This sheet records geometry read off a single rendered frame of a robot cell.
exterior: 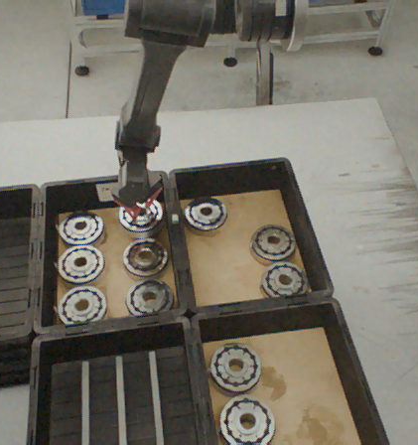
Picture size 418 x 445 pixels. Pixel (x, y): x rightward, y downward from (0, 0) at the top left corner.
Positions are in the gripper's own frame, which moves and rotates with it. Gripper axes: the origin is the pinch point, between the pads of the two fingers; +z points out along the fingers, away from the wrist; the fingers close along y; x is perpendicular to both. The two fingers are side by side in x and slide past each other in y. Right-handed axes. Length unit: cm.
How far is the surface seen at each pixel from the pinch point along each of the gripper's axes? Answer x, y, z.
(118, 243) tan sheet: 2.0, -6.9, 7.3
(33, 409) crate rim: -16.4, -46.6, -3.5
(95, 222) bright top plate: 9.0, -6.6, 4.4
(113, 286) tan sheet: -5.2, -16.4, 7.1
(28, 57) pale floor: 180, 98, 93
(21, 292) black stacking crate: 10.2, -29.6, 7.1
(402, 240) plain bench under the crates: -51, 45, 21
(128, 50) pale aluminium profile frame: 126, 125, 80
